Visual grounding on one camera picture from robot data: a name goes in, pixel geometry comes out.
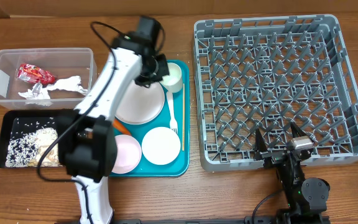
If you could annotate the pink bowl with food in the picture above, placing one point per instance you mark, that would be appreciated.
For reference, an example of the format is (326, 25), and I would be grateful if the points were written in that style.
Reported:
(129, 154)

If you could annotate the red snack wrapper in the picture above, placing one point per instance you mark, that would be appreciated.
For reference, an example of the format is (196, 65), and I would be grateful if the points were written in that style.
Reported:
(33, 74)

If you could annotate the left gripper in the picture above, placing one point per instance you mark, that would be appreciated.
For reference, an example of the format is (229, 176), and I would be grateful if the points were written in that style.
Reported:
(163, 69)

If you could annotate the grey dishwasher rack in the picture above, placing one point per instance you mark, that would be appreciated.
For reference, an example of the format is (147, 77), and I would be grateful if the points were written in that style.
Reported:
(265, 73)

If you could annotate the small white plate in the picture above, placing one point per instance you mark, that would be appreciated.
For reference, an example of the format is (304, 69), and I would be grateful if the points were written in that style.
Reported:
(161, 146)

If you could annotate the clear plastic bin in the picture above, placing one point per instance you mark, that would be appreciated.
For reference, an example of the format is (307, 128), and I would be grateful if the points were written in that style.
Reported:
(61, 62)

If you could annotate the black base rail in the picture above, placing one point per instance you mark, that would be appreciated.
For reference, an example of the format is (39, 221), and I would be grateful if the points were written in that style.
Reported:
(246, 220)

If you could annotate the white tissue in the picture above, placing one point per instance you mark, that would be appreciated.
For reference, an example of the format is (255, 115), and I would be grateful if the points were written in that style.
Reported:
(38, 95)
(68, 84)

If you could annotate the rice and peanuts pile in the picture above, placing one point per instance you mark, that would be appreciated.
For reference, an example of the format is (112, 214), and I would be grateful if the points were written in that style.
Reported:
(30, 137)

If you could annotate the teal serving tray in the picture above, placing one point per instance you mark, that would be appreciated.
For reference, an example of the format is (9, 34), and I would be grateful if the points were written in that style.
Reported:
(181, 163)

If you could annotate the large white plate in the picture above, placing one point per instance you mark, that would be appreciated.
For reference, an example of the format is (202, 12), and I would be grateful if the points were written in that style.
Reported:
(140, 105)

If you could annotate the white cup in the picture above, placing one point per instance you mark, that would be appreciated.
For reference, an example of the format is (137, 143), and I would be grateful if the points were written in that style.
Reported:
(173, 81)

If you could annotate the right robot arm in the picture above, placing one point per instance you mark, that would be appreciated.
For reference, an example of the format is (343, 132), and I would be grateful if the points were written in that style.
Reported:
(306, 197)

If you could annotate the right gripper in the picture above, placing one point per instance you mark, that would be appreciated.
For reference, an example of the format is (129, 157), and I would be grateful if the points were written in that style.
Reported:
(272, 158)

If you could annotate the orange carrot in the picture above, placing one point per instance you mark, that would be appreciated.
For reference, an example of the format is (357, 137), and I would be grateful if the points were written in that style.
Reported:
(120, 127)

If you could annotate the white plastic fork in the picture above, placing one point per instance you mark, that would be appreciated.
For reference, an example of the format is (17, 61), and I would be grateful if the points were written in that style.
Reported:
(170, 102)

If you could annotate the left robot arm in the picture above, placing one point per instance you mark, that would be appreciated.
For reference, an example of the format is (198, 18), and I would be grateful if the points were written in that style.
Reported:
(86, 144)

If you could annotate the black tray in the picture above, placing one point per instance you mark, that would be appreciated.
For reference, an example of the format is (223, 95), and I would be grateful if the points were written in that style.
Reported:
(7, 123)

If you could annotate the wooden chopstick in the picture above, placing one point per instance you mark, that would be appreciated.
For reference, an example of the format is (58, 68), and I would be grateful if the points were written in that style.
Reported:
(183, 119)

